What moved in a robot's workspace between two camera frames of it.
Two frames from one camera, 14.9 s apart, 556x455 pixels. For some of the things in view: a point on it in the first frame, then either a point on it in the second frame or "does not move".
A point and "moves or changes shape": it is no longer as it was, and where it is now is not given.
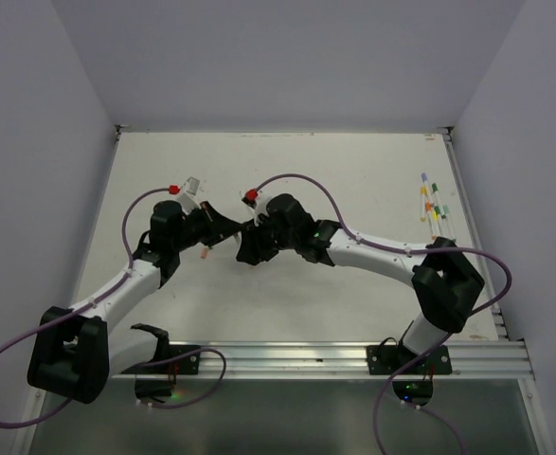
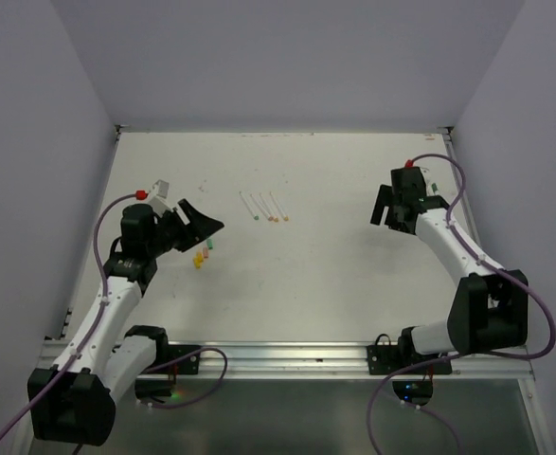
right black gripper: (252, 247) → (386, 196)
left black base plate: (188, 365) does not move
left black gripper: (219, 226) → (200, 227)
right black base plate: (390, 359) does not move
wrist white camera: (258, 199) → (426, 173)
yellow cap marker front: (237, 242) moves or changes shape
